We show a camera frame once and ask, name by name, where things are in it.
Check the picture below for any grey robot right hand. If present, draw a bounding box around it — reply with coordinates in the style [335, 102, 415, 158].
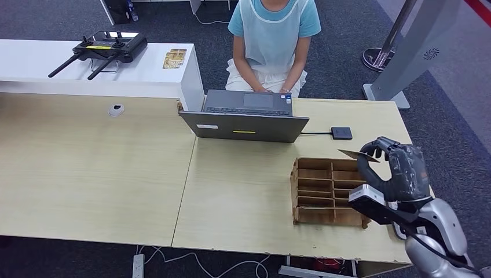
[357, 136, 431, 203]

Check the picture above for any gold room key card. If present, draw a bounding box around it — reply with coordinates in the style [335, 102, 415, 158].
[337, 148, 381, 164]

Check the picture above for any person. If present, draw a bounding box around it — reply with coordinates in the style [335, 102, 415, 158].
[225, 0, 322, 98]

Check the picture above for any white card reader pad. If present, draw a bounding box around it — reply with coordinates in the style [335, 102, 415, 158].
[386, 200, 410, 242]

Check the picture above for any brown cardboard card organizer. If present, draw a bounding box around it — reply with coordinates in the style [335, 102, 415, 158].
[290, 158, 372, 230]

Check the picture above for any grey laptop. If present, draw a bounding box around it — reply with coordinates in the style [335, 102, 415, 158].
[178, 89, 310, 144]

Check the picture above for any small black square box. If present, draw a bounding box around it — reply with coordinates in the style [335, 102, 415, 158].
[331, 127, 353, 141]

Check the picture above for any red object under desk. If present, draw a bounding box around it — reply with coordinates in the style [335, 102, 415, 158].
[312, 260, 345, 274]

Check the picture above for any grey kiosk stand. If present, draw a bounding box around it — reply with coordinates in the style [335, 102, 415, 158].
[362, 0, 463, 111]

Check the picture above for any white desk foot bar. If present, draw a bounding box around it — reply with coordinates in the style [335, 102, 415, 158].
[279, 266, 348, 278]

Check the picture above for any plastic water bottle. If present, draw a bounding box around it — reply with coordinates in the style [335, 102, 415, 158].
[127, 0, 140, 23]

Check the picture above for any black remote controller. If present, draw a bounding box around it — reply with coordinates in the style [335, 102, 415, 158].
[47, 31, 148, 81]

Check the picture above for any black computer tower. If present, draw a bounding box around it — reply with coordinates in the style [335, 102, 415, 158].
[100, 0, 132, 26]

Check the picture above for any white power strip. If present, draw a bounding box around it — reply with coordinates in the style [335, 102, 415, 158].
[132, 254, 145, 278]

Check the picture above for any white counter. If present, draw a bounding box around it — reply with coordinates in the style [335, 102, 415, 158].
[0, 39, 206, 113]

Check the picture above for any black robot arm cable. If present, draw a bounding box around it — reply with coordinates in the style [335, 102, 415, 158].
[398, 225, 482, 276]

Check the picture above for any thin white cable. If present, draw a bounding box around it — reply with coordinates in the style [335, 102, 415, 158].
[190, 10, 232, 26]

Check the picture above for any metal wire controller stand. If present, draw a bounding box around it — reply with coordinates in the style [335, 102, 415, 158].
[90, 58, 119, 74]

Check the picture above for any white floor cable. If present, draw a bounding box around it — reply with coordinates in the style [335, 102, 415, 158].
[136, 246, 271, 278]

